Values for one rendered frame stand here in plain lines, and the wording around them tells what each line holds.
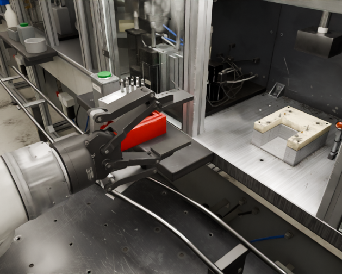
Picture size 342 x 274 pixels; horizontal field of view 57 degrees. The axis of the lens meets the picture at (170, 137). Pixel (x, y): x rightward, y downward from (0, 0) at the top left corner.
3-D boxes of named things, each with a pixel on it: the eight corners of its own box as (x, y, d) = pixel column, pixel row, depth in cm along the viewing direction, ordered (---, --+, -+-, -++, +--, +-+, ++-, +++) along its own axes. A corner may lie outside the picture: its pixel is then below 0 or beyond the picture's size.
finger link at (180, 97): (148, 105, 50) (148, 101, 49) (182, 93, 53) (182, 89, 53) (159, 112, 48) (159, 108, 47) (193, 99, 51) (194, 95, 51)
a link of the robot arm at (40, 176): (16, 179, 34) (68, 158, 37) (-6, 142, 40) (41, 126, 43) (35, 235, 39) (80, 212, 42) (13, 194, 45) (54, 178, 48)
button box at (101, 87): (94, 108, 102) (88, 73, 96) (115, 101, 106) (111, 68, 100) (106, 118, 97) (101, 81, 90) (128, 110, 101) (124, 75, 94)
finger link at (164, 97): (141, 106, 48) (140, 88, 46) (167, 97, 50) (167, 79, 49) (147, 110, 47) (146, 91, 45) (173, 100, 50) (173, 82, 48)
